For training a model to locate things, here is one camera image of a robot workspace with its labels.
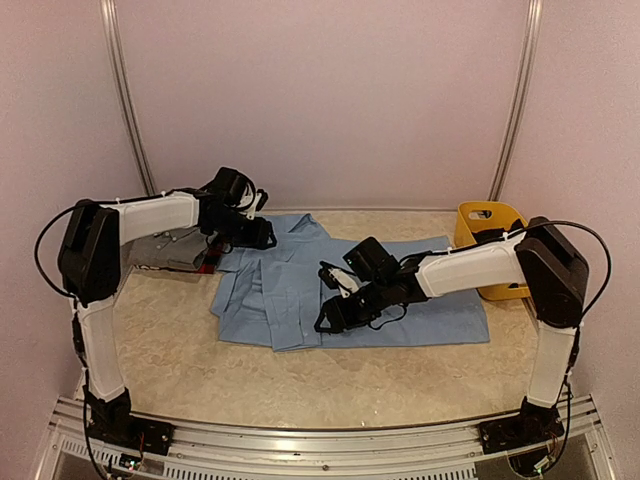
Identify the aluminium frame post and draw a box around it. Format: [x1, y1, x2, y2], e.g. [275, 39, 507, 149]
[488, 0, 544, 201]
[99, 0, 157, 195]

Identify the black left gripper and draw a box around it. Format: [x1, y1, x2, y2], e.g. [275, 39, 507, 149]
[209, 208, 277, 250]

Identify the yellow plastic basket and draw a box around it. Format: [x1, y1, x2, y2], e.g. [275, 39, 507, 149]
[454, 201, 530, 302]

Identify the aluminium front rail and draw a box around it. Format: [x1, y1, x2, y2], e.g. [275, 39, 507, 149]
[32, 397, 616, 479]

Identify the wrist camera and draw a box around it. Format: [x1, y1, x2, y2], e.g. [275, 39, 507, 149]
[236, 189, 269, 220]
[318, 261, 359, 298]

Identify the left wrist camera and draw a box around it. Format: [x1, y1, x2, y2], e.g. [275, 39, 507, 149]
[236, 189, 269, 220]

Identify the left aluminium frame post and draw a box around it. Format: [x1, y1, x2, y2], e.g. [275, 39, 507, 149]
[99, 0, 157, 195]

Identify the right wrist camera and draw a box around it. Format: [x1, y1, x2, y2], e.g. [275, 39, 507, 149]
[318, 261, 359, 298]

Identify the right aluminium frame post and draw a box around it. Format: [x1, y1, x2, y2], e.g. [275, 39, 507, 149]
[488, 0, 544, 201]

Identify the red black plaid shirt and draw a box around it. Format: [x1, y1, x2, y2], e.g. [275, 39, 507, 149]
[194, 243, 223, 275]

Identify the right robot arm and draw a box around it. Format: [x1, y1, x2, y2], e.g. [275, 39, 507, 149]
[314, 217, 589, 454]

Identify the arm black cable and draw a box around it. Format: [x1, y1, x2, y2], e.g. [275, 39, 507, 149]
[519, 221, 614, 331]
[33, 204, 101, 471]

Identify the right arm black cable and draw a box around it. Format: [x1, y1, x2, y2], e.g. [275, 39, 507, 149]
[519, 221, 614, 331]

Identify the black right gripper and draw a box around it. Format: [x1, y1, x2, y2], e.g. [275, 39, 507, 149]
[315, 277, 391, 332]

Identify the grey denim shirt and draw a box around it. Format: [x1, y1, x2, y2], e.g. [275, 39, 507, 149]
[129, 227, 208, 272]

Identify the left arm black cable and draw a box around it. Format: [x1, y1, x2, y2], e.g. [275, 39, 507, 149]
[33, 204, 101, 471]

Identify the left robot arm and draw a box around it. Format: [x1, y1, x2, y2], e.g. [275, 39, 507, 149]
[58, 167, 277, 455]

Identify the light blue long sleeve shirt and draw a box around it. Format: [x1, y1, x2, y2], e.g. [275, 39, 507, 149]
[211, 214, 490, 352]

